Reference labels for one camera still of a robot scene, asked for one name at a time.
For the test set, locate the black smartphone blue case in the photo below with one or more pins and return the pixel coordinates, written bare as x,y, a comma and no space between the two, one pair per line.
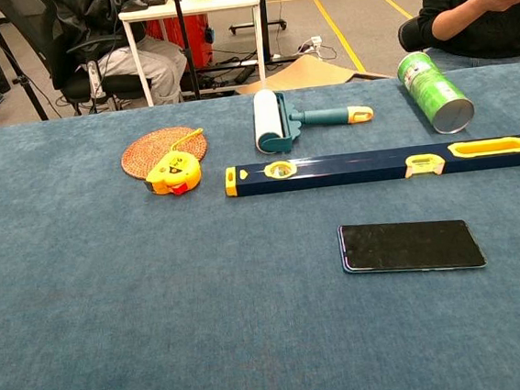
410,245

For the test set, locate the teal lint roller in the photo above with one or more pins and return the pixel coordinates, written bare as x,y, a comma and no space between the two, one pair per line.
276,122

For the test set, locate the yellow tape measure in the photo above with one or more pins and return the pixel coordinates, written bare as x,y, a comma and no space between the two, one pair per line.
173,172

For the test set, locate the navy and yellow spirit level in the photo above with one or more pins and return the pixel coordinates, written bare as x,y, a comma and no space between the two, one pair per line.
358,166

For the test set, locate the round woven rattan coaster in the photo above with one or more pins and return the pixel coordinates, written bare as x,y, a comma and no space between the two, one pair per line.
156,146

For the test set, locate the blue table cloth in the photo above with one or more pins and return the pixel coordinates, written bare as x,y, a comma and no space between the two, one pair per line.
158,283

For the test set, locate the white power strip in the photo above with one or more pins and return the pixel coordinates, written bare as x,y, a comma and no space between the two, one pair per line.
312,42

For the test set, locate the black wheeled stand base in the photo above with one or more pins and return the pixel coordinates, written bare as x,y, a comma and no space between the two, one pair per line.
257,25

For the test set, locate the red cabinet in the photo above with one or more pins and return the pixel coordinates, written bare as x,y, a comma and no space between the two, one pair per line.
185,38

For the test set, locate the black pole stand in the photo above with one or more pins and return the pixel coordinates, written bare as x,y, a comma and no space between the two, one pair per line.
185,36

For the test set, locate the seated person in black jacket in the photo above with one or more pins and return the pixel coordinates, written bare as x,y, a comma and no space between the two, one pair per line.
136,55

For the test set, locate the white desk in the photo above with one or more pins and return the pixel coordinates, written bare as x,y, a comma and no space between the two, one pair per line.
204,2

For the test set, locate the green chip canister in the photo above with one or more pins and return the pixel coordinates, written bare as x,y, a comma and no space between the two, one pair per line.
434,93

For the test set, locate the black office chair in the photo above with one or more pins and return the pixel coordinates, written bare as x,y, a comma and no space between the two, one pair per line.
53,53

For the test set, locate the seated person in black sweater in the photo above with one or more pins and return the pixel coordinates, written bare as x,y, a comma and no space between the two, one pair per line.
467,4

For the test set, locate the black tripod stand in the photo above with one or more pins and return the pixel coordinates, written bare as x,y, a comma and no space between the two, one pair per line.
7,53

